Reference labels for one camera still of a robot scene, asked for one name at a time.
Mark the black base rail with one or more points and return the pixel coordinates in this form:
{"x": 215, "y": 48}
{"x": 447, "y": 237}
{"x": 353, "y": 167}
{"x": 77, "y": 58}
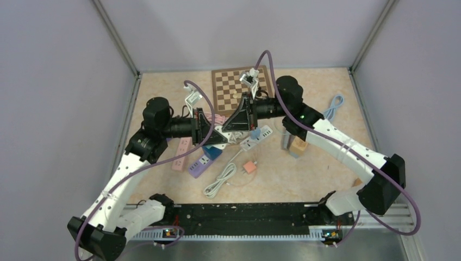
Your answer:
{"x": 248, "y": 219}

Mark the wooden chessboard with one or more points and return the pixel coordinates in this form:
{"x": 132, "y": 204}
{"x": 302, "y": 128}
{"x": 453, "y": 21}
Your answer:
{"x": 225, "y": 81}

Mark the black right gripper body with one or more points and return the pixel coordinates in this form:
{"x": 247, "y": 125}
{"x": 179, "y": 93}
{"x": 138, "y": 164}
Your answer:
{"x": 262, "y": 109}

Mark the silver microphone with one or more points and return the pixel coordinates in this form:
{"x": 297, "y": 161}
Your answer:
{"x": 285, "y": 140}

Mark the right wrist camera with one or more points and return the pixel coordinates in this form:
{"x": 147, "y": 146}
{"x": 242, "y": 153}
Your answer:
{"x": 251, "y": 80}

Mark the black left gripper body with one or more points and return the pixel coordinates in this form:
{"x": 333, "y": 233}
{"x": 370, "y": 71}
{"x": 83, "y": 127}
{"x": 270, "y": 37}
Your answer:
{"x": 195, "y": 128}

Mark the purple power strip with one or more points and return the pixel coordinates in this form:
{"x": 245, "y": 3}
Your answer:
{"x": 199, "y": 166}

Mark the white charger plug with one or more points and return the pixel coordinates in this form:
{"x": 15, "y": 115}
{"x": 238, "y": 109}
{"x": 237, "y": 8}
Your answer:
{"x": 219, "y": 146}

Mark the orange pink charger plug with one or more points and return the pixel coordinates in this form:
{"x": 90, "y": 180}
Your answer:
{"x": 249, "y": 167}

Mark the light blue charger plug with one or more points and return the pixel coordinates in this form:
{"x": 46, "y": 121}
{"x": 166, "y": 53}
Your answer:
{"x": 255, "y": 134}

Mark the blue cube socket adapter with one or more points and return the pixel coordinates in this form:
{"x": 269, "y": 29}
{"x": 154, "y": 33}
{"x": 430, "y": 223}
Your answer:
{"x": 211, "y": 152}

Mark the wooden cube socket adapter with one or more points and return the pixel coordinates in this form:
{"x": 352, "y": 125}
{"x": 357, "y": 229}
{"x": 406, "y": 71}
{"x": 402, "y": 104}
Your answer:
{"x": 298, "y": 145}

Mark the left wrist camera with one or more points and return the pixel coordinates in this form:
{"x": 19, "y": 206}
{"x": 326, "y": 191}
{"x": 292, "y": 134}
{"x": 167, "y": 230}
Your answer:
{"x": 191, "y": 99}

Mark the pink power strip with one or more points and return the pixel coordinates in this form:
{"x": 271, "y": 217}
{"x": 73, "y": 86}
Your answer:
{"x": 183, "y": 147}

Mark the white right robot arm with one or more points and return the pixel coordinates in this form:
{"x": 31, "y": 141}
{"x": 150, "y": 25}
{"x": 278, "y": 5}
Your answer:
{"x": 376, "y": 194}

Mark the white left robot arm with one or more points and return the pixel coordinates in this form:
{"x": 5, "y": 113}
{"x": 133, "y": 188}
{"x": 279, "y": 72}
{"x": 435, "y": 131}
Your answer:
{"x": 103, "y": 231}

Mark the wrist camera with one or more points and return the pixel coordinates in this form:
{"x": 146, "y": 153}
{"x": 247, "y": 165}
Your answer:
{"x": 251, "y": 80}
{"x": 191, "y": 99}

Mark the small wooden cork block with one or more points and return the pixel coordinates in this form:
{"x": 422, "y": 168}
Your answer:
{"x": 357, "y": 182}

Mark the white power strip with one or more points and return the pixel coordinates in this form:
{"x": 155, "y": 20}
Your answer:
{"x": 248, "y": 144}

